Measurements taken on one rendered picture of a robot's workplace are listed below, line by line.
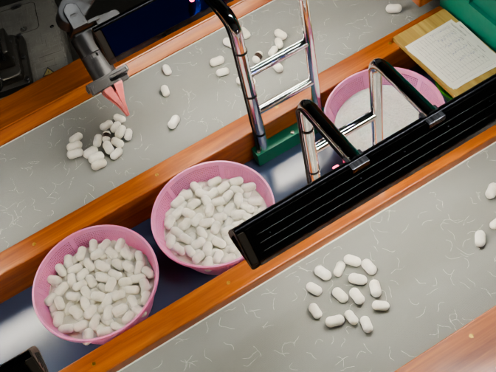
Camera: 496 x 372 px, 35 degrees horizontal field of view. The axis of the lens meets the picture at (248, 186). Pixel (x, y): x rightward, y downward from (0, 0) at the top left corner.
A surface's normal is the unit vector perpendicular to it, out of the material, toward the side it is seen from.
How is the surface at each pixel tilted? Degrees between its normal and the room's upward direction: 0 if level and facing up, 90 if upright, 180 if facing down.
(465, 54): 0
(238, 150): 90
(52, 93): 0
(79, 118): 0
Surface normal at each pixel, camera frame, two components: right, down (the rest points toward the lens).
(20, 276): 0.50, 0.67
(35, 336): -0.15, -0.55
